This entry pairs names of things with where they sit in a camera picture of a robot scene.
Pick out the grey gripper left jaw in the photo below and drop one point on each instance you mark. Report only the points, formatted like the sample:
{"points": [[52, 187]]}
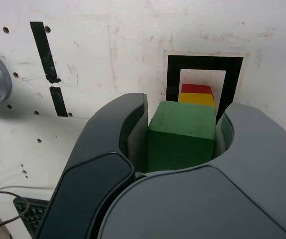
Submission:
{"points": [[93, 179]]}

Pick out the black tape strip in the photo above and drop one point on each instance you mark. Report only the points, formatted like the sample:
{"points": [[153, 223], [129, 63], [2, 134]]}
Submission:
{"points": [[42, 49]]}

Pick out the black tape square outline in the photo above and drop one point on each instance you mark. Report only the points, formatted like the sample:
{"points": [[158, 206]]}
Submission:
{"points": [[172, 82]]}

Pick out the red cube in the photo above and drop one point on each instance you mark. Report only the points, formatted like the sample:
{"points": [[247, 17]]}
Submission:
{"points": [[195, 88]]}

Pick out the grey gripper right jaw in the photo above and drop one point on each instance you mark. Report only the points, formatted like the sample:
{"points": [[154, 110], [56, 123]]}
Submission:
{"points": [[195, 206]]}

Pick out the green cube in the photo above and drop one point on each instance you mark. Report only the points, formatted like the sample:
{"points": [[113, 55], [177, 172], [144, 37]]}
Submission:
{"points": [[182, 134]]}

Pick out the yellow cube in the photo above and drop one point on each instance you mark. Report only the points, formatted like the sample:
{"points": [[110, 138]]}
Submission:
{"points": [[195, 98]]}

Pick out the black keyboard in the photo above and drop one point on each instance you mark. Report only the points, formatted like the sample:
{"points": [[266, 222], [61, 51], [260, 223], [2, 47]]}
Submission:
{"points": [[35, 216]]}

